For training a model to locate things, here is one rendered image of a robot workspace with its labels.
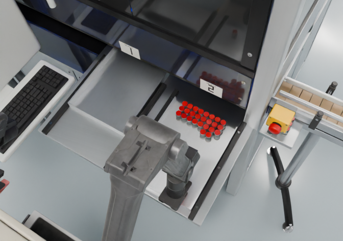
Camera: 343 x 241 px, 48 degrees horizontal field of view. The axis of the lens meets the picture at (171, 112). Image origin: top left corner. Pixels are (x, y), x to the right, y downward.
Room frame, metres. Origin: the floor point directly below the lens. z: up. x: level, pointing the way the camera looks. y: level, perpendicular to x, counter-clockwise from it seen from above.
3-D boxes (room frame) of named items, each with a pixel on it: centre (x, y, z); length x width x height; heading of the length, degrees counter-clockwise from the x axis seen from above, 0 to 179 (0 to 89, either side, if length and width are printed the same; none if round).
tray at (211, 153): (0.51, -0.02, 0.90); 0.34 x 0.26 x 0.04; 143
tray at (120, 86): (0.81, 0.18, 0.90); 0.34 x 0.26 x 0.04; 143
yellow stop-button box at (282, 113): (0.55, -0.36, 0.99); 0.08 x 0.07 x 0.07; 143
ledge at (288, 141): (0.57, -0.40, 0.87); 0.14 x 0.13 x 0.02; 143
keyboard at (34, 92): (0.81, 0.60, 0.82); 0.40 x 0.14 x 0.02; 141
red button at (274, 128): (0.51, -0.34, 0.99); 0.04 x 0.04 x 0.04; 53
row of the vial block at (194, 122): (0.60, -0.09, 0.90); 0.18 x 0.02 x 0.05; 53
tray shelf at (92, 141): (0.65, 0.09, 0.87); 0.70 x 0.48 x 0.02; 53
